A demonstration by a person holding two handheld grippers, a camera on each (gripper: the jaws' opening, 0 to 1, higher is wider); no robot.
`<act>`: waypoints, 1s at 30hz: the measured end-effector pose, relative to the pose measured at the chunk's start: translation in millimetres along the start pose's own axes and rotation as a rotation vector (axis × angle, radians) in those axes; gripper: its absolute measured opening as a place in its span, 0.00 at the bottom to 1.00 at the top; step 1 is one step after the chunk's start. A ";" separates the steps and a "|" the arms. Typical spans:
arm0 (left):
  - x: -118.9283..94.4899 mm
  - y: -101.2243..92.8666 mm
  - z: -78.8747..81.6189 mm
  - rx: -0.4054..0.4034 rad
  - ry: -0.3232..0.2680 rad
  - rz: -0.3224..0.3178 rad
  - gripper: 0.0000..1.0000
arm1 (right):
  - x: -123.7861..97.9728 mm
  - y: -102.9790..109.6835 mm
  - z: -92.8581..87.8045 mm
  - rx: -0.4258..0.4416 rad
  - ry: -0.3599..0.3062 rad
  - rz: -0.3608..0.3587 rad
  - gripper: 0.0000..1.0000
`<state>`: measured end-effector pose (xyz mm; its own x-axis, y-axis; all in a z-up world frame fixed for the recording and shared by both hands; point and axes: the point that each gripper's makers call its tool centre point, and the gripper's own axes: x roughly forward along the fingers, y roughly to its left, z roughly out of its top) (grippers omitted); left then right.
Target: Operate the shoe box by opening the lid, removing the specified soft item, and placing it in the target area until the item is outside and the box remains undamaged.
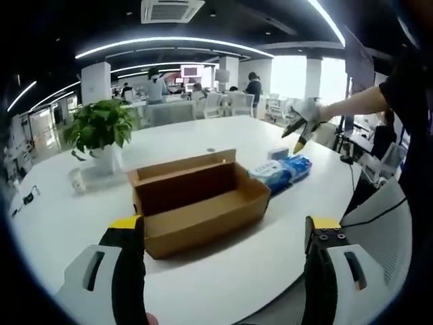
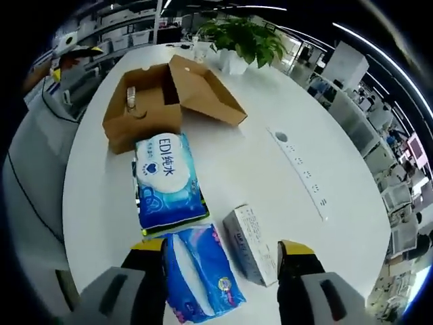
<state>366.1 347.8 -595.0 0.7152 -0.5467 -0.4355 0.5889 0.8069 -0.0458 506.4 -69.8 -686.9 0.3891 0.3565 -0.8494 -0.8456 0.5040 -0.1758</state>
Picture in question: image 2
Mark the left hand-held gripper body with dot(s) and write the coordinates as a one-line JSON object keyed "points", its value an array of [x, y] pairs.
{"points": [[67, 43]]}

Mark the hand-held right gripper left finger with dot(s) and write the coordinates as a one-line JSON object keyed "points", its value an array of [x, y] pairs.
{"points": [[135, 291]]}

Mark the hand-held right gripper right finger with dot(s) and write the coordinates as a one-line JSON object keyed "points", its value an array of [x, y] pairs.
{"points": [[304, 294]]}

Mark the small clear bottle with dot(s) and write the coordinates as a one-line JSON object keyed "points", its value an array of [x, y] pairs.
{"points": [[131, 98]]}

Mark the blue soft tissue pack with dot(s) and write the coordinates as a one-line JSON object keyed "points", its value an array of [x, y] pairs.
{"points": [[203, 271]]}

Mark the small white carton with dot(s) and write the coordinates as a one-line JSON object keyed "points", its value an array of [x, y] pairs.
{"points": [[250, 237]]}

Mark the brown cardboard shoe box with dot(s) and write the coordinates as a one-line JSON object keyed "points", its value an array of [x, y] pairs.
{"points": [[145, 125]]}

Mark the white blue wet wipes pack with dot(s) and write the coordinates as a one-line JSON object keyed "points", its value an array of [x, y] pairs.
{"points": [[165, 176]]}

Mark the white office chair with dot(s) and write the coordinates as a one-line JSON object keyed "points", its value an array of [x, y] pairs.
{"points": [[78, 88]]}

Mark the grey metal storage shelf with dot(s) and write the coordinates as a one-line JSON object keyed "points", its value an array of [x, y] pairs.
{"points": [[118, 27]]}

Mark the black desktop monitor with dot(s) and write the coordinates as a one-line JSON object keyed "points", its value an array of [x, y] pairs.
{"points": [[169, 36]]}

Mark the white power strip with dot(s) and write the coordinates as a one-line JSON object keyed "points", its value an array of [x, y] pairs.
{"points": [[297, 169]]}

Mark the green potted plant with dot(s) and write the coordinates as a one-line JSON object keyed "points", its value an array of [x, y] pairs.
{"points": [[243, 37]]}

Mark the pink display screen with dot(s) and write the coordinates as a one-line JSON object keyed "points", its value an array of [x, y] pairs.
{"points": [[416, 149]]}

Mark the curved ceiling light strip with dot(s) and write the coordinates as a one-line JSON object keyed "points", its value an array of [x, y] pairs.
{"points": [[389, 57]]}

